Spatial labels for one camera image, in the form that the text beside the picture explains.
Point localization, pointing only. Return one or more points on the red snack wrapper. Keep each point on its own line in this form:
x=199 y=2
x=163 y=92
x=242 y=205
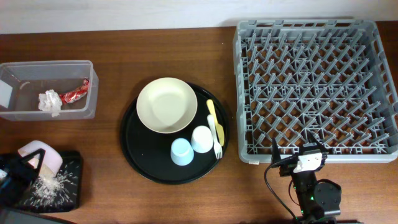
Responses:
x=78 y=93

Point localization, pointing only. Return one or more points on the yellow plastic knife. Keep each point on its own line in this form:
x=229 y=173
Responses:
x=219 y=129

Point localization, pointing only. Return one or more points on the white plastic fork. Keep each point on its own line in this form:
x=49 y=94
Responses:
x=216 y=145

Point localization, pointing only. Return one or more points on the round black tray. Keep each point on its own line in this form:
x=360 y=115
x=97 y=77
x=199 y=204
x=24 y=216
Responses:
x=148 y=152

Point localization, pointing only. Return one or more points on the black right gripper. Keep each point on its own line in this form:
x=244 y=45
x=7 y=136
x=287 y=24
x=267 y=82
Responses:
x=288 y=166

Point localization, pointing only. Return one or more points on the grey dishwasher rack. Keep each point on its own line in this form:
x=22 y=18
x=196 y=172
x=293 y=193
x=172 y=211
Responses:
x=326 y=78

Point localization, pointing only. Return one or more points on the white cup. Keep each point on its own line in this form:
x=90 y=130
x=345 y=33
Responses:
x=201 y=139

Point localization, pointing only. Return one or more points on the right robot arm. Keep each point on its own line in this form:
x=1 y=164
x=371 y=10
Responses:
x=319 y=200

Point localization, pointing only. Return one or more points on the white label on bin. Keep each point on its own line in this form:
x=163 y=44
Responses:
x=5 y=94

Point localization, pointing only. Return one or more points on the pink bowl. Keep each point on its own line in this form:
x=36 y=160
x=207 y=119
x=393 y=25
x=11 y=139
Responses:
x=52 y=160

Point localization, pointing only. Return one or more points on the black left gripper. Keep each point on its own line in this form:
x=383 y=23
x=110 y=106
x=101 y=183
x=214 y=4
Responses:
x=17 y=168

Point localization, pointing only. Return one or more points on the beige bowl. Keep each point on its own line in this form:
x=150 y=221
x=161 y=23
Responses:
x=166 y=105

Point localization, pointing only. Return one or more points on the light blue cup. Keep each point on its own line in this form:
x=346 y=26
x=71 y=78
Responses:
x=181 y=152

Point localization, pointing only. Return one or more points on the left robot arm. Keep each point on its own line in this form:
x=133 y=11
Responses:
x=14 y=216

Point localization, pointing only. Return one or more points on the black rectangular waste tray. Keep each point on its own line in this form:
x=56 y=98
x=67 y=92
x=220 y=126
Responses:
x=73 y=162

